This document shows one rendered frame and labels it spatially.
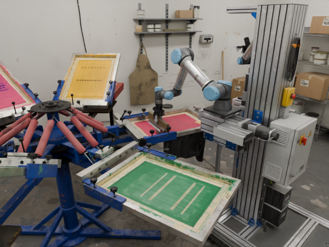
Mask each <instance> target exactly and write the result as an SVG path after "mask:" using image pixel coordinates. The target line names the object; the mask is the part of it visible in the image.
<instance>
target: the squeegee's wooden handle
mask: <svg viewBox="0 0 329 247"><path fill-rule="evenodd" d="M148 118H150V119H151V120H152V121H154V118H153V113H152V112H151V111H149V112H148ZM157 119H158V122H157V124H158V125H159V126H160V127H162V128H163V129H165V132H168V130H167V129H166V127H167V126H169V124H168V123H167V122H165V121H164V120H162V119H161V118H160V117H158V116H157ZM154 122H155V121H154Z"/></svg>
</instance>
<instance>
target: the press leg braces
mask: <svg viewBox="0 0 329 247"><path fill-rule="evenodd" d="M76 202H77V206H76V208H75V209H76V212H78V213H79V214H80V215H82V216H83V217H85V218H86V219H88V220H89V221H91V222H92V223H93V224H95V225H96V226H98V227H99V228H101V229H102V230H103V232H102V234H114V231H115V228H110V227H108V226H107V225H106V224H104V223H103V222H101V221H100V220H99V219H97V218H96V217H94V216H93V215H92V214H90V213H89V212H87V211H86V210H84V209H83V208H82V207H85V208H90V209H94V211H95V212H97V213H99V212H100V211H101V210H103V209H104V208H105V206H103V205H100V206H98V205H94V204H89V203H85V202H80V201H76ZM56 214H57V216H56V218H55V220H54V221H53V223H52V225H51V227H50V229H49V231H48V232H47V234H46V236H45V238H44V240H43V241H42V243H41V245H40V247H47V246H48V244H49V242H50V240H51V238H52V236H53V234H54V232H55V230H56V228H57V226H58V225H59V223H60V221H61V219H62V217H63V215H64V212H63V211H62V210H60V205H59V206H58V207H57V208H55V209H54V210H53V211H52V212H51V213H50V214H48V215H47V216H46V217H45V218H44V219H43V220H41V221H40V222H39V223H38V224H37V225H33V226H32V228H31V229H30V231H40V232H41V230H42V229H43V227H44V226H43V225H44V224H45V223H47V222H48V221H49V220H50V219H51V218H53V217H54V216H55V215H56Z"/></svg>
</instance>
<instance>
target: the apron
mask: <svg viewBox="0 0 329 247"><path fill-rule="evenodd" d="M141 45H142V46H143V48H144V50H145V54H146V55H145V54H141V55H139V54H140V50H141ZM141 45H140V49H139V53H138V58H137V62H136V68H135V70H134V71H133V72H132V73H131V74H130V76H129V85H130V105H139V104H150V103H153V102H155V87H158V74H157V72H156V71H154V70H153V69H152V68H151V65H150V62H149V59H148V57H147V53H146V49H145V47H144V45H143V43H141Z"/></svg>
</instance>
